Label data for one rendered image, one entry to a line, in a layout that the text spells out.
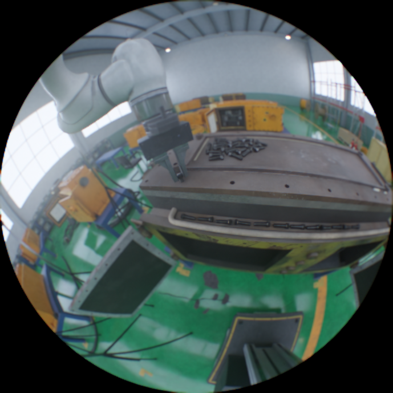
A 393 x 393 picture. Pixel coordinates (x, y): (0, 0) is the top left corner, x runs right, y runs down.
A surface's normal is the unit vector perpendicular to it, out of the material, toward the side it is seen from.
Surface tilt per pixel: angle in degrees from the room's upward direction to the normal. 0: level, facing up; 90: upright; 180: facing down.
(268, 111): 90
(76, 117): 131
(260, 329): 0
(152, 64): 92
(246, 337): 0
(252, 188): 0
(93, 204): 90
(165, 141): 90
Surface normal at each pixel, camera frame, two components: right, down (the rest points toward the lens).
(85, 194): 0.94, 0.04
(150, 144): 0.44, 0.57
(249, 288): -0.23, -0.68
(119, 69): 0.10, 0.66
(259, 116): -0.29, 0.73
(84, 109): 0.42, 0.90
